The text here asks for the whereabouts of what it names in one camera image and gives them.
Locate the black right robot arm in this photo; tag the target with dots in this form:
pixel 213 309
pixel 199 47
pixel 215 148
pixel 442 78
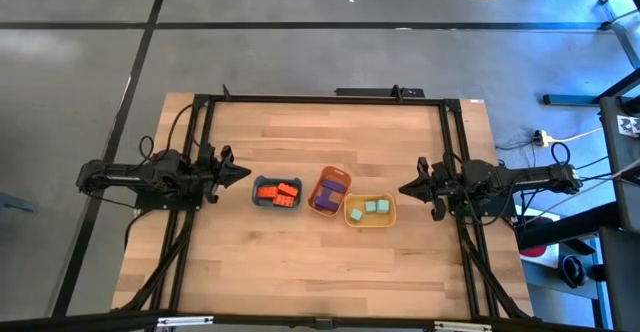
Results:
pixel 525 177

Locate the dark teal plastic bin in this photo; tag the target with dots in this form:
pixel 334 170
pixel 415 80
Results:
pixel 257 202

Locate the white power strip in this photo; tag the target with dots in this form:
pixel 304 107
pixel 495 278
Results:
pixel 541 137

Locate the grey metal stand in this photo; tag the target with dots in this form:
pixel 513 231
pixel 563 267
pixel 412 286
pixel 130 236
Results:
pixel 622 27

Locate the black side desk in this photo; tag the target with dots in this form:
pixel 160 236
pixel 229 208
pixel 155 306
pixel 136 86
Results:
pixel 620 182

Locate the yellow plastic bin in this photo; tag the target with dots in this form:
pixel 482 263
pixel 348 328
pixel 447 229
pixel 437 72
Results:
pixel 372 220

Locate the silver frame bracket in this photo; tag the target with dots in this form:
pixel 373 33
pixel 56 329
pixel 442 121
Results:
pixel 462 326
pixel 185 321

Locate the fiducial marker tag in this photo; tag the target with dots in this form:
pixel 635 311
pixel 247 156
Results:
pixel 629 126

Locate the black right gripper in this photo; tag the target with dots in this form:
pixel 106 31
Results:
pixel 450 184

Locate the orange plastic bin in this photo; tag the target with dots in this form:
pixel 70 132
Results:
pixel 330 173

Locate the blue desk foot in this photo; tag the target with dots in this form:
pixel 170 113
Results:
pixel 570 100

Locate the black floor bar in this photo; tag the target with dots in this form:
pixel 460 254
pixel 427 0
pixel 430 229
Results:
pixel 365 92

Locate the red round object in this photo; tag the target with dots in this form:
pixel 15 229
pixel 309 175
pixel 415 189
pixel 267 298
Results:
pixel 534 251

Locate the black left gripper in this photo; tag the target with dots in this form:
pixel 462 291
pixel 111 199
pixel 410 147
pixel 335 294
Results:
pixel 210 169

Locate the black aluminium table frame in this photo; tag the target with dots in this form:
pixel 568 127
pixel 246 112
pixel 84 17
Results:
pixel 325 99

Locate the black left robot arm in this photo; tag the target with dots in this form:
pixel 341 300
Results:
pixel 125 177

